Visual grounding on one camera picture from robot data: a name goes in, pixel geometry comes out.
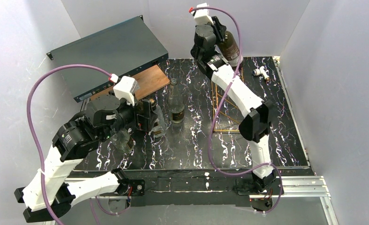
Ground wooden board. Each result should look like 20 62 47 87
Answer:
90 71 170 100

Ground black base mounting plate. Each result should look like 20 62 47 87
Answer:
124 170 284 207

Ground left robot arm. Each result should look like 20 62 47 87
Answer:
14 95 158 223

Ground dark brown wine bottle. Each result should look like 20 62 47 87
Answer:
218 31 243 69

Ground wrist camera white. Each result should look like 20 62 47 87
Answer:
189 8 214 25
113 76 140 106

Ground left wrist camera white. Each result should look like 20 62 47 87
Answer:
113 76 140 106

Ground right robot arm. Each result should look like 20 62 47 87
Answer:
191 15 276 192

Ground grey rack server box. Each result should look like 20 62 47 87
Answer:
46 15 169 103

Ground gold wire wine rack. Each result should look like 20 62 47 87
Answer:
211 57 252 134

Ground clear tall glass bottle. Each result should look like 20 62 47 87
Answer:
168 78 185 124

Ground aluminium frame rail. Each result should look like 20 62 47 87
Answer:
44 176 340 225

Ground clear round glass bottle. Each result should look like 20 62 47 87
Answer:
110 129 134 154

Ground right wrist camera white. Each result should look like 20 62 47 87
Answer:
189 8 214 25

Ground white pipe fitting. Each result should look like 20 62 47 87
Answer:
253 66 270 83

